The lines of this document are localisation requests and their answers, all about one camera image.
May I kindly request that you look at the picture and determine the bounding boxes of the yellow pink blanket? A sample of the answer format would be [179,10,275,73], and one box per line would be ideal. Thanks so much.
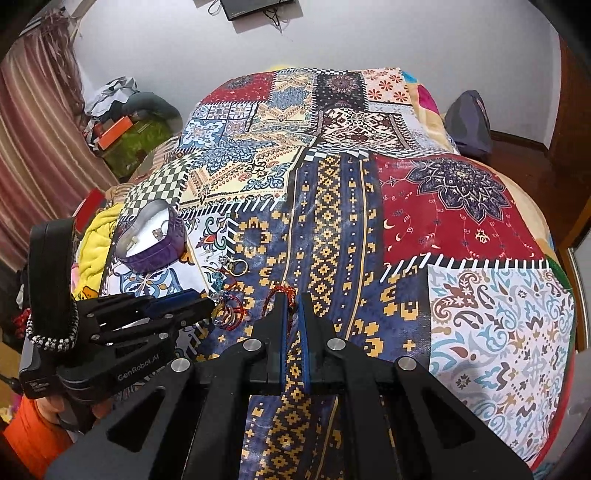
[402,69,460,155]

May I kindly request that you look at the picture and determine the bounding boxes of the pile of clothes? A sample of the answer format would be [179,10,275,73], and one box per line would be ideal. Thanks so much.
[82,78,182,137]

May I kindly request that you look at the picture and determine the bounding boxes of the black wall screen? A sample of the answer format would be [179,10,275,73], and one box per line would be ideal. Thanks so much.
[218,0,295,22]

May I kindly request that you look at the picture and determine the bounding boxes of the wooden door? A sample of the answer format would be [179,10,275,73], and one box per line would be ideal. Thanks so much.
[549,36,591,261]

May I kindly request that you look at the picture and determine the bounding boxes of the orange box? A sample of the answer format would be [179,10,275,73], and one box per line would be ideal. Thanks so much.
[96,115,133,151]

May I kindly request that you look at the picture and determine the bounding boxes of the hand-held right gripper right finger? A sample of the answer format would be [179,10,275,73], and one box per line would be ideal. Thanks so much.
[295,293,534,480]

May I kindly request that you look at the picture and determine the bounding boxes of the patchwork printed bedspread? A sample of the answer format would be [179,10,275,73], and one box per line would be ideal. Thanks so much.
[99,67,579,480]

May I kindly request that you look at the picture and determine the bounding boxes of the black cable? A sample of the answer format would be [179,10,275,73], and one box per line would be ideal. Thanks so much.
[262,9,286,34]

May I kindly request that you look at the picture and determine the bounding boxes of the purple jewelry box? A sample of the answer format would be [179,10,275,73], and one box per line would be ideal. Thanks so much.
[112,200,188,274]

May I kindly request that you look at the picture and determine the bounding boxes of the person's left forearm orange sleeve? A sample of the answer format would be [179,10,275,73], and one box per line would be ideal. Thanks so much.
[4,396,77,468]

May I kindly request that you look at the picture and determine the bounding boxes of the yellow towel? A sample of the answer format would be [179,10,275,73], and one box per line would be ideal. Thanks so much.
[76,203,122,297]

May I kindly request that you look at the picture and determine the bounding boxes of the grey purple backpack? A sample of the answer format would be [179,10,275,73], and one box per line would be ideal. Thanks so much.
[443,89,493,158]

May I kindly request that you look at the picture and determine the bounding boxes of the red string bracelet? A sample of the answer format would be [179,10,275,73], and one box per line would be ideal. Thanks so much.
[263,284,297,320]

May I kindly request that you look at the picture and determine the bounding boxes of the black white beaded bracelet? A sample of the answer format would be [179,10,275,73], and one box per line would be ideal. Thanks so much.
[26,298,79,349]

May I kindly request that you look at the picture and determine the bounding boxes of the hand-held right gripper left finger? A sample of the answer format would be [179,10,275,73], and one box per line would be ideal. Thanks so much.
[44,292,289,480]

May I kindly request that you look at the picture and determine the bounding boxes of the red thread bangles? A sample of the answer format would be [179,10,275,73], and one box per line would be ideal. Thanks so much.
[213,295,249,331]

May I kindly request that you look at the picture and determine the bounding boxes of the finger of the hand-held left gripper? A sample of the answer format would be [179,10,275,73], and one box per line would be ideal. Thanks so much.
[76,288,200,324]
[90,298,216,347]

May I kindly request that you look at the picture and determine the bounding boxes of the striped pink curtain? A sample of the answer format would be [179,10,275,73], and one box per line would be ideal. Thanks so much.
[0,18,122,271]

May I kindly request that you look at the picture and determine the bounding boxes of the person's left hand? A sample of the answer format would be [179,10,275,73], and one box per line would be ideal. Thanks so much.
[89,396,115,422]

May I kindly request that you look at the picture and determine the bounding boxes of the red cloth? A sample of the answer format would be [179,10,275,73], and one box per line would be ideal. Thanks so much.
[73,188,108,232]

